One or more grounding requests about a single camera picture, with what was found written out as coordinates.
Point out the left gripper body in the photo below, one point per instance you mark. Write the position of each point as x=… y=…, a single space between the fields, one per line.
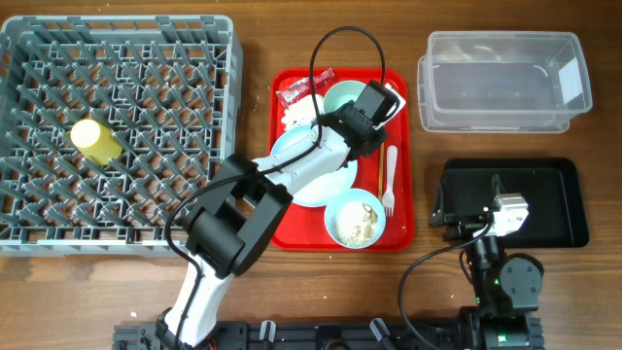
x=374 y=136

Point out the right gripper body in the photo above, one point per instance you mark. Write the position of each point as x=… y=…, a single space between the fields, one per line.
x=464 y=226

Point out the white napkin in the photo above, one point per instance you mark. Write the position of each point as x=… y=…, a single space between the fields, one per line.
x=300 y=113

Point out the yellow plastic cup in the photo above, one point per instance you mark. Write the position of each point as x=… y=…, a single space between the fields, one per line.
x=95 y=141

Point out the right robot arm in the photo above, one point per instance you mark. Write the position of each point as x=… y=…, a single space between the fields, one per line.
x=506 y=287

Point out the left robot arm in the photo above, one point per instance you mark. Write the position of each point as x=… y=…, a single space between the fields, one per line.
x=232 y=219

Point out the grey dishwasher rack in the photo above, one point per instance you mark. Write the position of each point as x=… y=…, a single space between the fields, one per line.
x=169 y=89

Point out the red plastic tray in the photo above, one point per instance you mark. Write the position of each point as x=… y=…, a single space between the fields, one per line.
x=303 y=229

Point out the wooden chopstick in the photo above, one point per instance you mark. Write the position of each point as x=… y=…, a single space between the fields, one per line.
x=381 y=171

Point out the white plastic fork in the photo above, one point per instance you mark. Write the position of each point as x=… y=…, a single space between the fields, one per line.
x=388 y=199

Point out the large light blue plate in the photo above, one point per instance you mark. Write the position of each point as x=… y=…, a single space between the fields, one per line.
x=325 y=188

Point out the small blue bowl with crumbs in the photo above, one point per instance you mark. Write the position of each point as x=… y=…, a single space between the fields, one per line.
x=355 y=219

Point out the red snack wrapper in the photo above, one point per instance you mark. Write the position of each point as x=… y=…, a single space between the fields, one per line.
x=301 y=88

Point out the black plastic tray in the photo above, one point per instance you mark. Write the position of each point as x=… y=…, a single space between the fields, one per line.
x=550 y=186

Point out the clear plastic bin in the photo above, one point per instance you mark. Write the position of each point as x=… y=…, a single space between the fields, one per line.
x=502 y=82

